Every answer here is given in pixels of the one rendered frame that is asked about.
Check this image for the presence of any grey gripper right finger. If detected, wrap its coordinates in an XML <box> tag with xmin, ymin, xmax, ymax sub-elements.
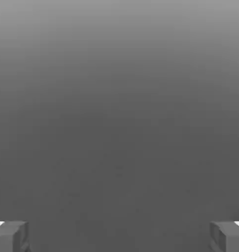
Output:
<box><xmin>209</xmin><ymin>220</ymin><xmax>239</xmax><ymax>252</ymax></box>

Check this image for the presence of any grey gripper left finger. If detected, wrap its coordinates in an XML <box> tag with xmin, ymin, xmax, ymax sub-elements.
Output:
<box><xmin>0</xmin><ymin>220</ymin><xmax>31</xmax><ymax>252</ymax></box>

